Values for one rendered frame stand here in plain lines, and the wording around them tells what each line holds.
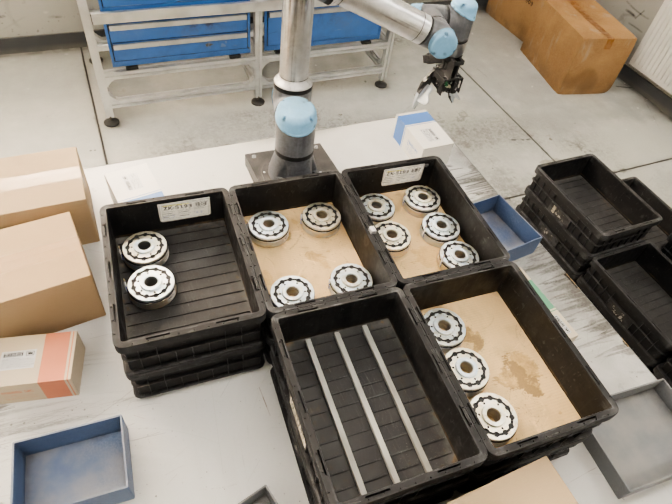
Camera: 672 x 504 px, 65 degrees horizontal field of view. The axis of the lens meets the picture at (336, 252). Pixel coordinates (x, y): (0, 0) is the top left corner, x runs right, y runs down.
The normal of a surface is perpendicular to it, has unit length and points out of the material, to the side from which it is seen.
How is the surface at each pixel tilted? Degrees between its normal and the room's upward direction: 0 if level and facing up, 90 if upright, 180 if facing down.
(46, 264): 0
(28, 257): 0
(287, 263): 0
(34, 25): 90
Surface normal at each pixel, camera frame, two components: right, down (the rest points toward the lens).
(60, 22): 0.39, 0.72
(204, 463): 0.11, -0.65
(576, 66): 0.18, 0.76
